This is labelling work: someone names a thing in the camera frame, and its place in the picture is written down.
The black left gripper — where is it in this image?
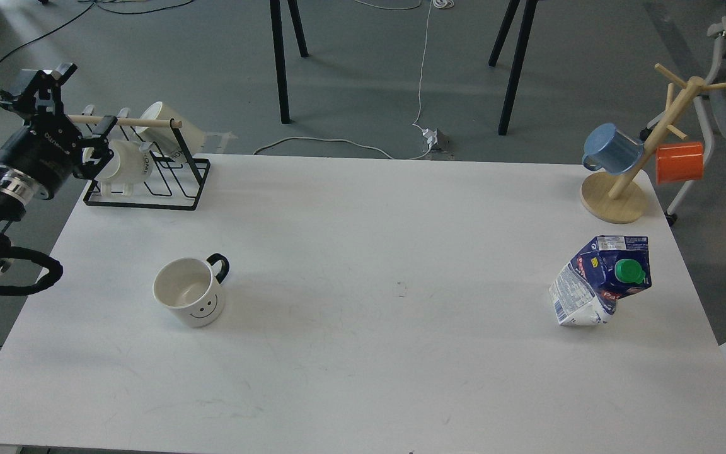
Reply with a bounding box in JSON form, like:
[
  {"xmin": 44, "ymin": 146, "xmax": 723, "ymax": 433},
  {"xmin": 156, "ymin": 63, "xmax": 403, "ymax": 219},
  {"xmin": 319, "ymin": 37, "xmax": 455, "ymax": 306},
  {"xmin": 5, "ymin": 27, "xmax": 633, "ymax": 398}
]
[{"xmin": 0, "ymin": 62, "xmax": 118, "ymax": 199}]

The white smiley face mug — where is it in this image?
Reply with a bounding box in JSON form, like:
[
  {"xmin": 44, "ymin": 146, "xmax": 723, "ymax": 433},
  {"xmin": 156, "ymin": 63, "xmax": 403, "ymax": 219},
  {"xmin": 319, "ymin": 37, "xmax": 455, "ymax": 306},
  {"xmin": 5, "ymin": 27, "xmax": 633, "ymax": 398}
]
[{"xmin": 153, "ymin": 253, "xmax": 231, "ymax": 328}]

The blue white milk carton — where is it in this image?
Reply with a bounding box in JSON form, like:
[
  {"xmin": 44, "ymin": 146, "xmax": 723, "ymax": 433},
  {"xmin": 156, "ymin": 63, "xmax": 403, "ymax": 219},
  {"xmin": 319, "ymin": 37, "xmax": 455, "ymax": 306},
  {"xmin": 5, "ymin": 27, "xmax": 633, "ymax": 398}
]
[{"xmin": 548, "ymin": 235, "xmax": 653, "ymax": 327}]

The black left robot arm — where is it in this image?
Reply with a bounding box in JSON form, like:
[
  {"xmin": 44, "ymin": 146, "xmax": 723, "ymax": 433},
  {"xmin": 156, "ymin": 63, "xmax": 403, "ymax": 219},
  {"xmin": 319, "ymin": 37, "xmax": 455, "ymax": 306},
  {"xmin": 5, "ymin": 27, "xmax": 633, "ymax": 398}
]
[{"xmin": 0, "ymin": 63, "xmax": 117, "ymax": 296}]

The white mug front on rack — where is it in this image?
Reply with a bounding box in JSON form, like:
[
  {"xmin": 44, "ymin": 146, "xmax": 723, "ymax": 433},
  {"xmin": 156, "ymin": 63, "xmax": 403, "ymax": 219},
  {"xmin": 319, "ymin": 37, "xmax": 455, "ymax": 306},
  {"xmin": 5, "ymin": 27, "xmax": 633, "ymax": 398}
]
[{"xmin": 95, "ymin": 140, "xmax": 155, "ymax": 197}]

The white mug on rack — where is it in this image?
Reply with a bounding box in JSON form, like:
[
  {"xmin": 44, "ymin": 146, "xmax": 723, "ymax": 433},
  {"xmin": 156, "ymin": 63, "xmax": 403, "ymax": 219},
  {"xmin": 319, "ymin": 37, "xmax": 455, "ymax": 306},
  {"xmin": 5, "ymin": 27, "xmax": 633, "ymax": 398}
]
[
  {"xmin": 95, "ymin": 140, "xmax": 155, "ymax": 197},
  {"xmin": 134, "ymin": 101, "xmax": 205, "ymax": 163}
]

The white mug rear on rack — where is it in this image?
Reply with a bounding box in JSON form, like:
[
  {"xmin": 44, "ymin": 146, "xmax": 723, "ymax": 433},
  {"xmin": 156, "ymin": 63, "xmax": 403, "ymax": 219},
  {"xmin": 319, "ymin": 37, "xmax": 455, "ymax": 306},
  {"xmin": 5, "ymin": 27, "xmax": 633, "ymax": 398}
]
[{"xmin": 134, "ymin": 101, "xmax": 205, "ymax": 163}]

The black table leg left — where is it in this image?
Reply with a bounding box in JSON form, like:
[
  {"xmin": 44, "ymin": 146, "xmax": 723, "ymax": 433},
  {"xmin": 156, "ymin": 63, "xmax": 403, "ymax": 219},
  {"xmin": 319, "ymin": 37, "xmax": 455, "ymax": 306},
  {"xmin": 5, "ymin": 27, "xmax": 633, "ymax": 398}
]
[{"xmin": 268, "ymin": 1, "xmax": 310, "ymax": 124}]

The black table leg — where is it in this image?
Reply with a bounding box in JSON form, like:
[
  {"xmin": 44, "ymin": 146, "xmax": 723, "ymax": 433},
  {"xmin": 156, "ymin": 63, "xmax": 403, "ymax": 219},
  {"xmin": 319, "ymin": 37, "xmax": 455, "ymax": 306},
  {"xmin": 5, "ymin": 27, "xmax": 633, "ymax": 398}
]
[
  {"xmin": 268, "ymin": 1, "xmax": 310, "ymax": 124},
  {"xmin": 488, "ymin": 1, "xmax": 538, "ymax": 137}
]

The black table leg right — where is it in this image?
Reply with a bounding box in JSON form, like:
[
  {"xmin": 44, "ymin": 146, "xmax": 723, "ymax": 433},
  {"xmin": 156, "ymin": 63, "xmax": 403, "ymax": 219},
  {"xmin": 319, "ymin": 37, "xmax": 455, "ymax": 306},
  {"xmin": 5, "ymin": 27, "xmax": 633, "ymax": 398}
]
[{"xmin": 488, "ymin": 1, "xmax": 538, "ymax": 137}]

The blue mug on tree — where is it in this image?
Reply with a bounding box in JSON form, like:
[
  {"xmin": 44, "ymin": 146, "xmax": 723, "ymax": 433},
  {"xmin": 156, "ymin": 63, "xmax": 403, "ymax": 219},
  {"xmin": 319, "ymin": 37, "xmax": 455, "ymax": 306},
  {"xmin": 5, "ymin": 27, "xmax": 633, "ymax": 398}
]
[{"xmin": 581, "ymin": 122, "xmax": 643, "ymax": 175}]

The wooden mug tree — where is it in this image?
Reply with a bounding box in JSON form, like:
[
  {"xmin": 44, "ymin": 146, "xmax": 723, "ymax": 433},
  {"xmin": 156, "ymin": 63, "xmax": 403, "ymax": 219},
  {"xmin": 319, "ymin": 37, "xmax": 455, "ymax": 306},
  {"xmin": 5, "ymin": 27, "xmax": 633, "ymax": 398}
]
[{"xmin": 581, "ymin": 64, "xmax": 726, "ymax": 224}]

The orange mug on tree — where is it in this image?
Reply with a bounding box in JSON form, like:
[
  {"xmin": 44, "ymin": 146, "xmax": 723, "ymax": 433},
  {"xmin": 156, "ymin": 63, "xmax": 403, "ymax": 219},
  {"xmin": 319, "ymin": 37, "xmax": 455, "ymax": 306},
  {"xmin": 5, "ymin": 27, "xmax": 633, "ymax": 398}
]
[{"xmin": 655, "ymin": 142, "xmax": 704, "ymax": 185}]

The black cable on floor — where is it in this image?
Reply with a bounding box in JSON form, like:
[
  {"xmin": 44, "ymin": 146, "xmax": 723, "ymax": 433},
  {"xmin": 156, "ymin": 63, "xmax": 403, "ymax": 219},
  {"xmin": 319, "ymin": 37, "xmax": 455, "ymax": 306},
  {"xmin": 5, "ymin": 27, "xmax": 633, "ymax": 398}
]
[{"xmin": 0, "ymin": 0, "xmax": 195, "ymax": 105}]

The black wire mug rack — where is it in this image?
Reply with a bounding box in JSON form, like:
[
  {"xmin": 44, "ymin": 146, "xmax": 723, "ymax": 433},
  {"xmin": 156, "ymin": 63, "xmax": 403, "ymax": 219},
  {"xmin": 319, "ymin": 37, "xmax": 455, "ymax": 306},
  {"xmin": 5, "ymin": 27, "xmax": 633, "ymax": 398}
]
[{"xmin": 83, "ymin": 107, "xmax": 210, "ymax": 211}]

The white cable on floor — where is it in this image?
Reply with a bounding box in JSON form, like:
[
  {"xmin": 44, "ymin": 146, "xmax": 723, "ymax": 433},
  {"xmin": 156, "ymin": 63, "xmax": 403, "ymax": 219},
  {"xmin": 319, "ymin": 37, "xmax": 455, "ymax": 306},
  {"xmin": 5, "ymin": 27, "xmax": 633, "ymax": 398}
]
[{"xmin": 253, "ymin": 0, "xmax": 456, "ymax": 160}]

